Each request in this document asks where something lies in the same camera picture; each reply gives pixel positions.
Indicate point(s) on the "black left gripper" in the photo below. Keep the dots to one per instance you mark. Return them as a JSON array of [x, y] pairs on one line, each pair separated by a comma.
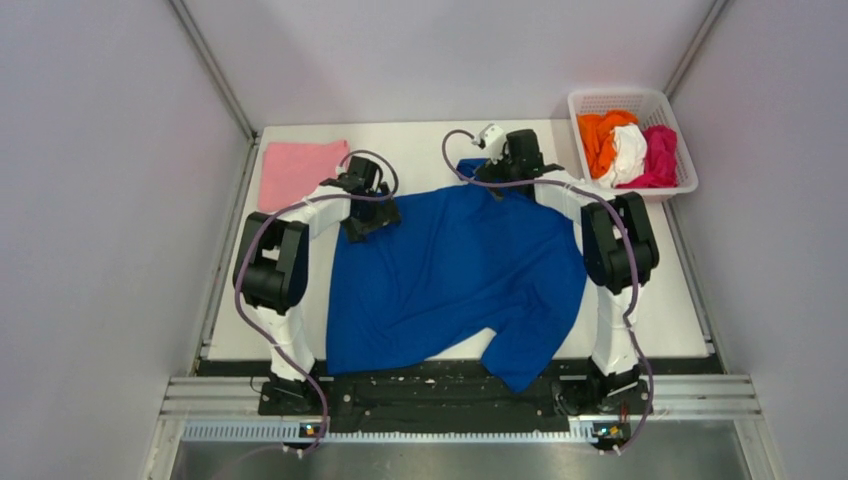
[[385, 214]]

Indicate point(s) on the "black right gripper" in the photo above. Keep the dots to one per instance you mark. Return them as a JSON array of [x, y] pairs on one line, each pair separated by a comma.
[[491, 169]]

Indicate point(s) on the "blue t shirt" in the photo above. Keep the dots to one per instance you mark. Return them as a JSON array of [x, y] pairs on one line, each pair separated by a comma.
[[459, 262]]

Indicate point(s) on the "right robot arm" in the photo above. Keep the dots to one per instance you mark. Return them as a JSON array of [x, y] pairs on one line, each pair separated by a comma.
[[619, 252]]

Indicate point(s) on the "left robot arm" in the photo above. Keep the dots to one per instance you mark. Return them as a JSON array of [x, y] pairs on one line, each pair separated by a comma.
[[271, 270]]

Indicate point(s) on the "folded pink t shirt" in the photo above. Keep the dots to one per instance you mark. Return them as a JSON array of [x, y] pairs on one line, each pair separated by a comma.
[[291, 171]]

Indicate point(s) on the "orange t shirt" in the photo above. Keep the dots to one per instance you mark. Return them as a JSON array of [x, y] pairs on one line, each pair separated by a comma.
[[596, 134]]

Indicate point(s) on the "white plastic basket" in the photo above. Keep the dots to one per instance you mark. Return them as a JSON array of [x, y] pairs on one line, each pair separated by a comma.
[[652, 108]]

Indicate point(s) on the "white t shirt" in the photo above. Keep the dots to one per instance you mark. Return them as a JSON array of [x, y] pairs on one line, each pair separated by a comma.
[[622, 157]]

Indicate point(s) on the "magenta t shirt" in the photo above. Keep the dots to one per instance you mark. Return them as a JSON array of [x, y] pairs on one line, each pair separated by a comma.
[[660, 163]]

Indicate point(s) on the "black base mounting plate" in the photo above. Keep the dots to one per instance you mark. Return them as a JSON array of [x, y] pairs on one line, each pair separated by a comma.
[[433, 397]]

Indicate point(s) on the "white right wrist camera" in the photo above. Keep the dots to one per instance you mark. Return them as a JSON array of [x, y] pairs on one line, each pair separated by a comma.
[[491, 139]]

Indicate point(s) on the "left corner metal post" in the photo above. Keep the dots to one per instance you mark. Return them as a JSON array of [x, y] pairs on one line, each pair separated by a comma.
[[211, 67]]

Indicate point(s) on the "corner metal post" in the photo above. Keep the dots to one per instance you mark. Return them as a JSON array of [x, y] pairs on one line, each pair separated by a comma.
[[211, 67], [714, 15]]

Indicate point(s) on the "white slotted cable duct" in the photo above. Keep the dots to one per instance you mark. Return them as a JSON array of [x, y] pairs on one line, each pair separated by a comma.
[[581, 430]]

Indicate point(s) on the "right corner metal post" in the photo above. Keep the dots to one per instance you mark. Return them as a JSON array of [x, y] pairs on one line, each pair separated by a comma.
[[714, 15]]

